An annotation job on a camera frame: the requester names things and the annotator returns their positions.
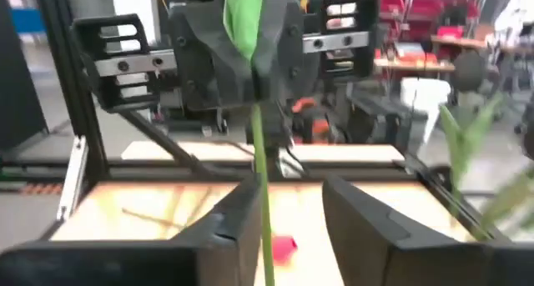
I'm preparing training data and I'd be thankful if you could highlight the wooden desk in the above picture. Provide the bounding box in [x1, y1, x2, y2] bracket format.
[373, 56, 456, 74]

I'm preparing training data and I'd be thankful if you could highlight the black aluminium table frame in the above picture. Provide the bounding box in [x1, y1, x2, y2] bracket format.
[0, 0, 508, 243]

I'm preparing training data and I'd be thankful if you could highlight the orange vacuum cleaner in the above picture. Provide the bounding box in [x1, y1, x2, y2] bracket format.
[291, 96, 333, 145]

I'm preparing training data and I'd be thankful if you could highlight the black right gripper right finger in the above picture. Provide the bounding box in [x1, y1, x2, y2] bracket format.
[322, 173, 534, 286]

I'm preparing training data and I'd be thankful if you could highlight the red artificial tulip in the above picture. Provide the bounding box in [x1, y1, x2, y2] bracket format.
[270, 234, 299, 266]
[222, 0, 277, 286]

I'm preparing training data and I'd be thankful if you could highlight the red shelving unit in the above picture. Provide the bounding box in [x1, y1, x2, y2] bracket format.
[377, 0, 476, 45]

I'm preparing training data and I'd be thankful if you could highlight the white plastic bin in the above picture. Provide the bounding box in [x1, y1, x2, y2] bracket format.
[399, 76, 452, 143]

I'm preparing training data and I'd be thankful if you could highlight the person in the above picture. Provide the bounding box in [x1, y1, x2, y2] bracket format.
[494, 0, 534, 37]

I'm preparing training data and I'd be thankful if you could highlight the silver aluminium bar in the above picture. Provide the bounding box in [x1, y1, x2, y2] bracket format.
[56, 135, 89, 221]

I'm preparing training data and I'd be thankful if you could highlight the blue board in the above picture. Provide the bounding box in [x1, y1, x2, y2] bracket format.
[10, 6, 46, 35]

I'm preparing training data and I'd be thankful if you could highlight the black partition panel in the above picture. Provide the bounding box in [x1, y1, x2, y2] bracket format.
[0, 0, 49, 152]

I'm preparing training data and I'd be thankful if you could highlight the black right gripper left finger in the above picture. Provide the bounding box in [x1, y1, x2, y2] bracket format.
[0, 173, 263, 286]

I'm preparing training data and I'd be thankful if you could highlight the black office chair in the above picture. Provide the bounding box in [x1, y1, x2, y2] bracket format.
[452, 50, 491, 112]

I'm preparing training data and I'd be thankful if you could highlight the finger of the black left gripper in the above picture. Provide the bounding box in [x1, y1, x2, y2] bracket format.
[252, 0, 313, 110]
[168, 0, 256, 112]

